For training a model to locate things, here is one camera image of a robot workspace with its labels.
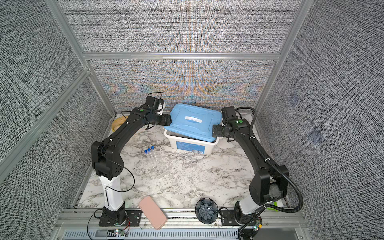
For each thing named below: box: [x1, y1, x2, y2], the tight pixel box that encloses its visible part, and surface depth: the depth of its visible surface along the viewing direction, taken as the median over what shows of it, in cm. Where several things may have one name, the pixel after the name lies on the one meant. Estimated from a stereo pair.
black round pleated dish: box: [195, 197, 219, 225], surface depth 76 cm
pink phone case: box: [138, 196, 168, 230], surface depth 76 cm
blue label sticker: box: [176, 141, 206, 154], surface depth 92 cm
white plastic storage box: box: [164, 129, 220, 155], surface depth 88 cm
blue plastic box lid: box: [164, 103, 223, 142], surface depth 92 cm
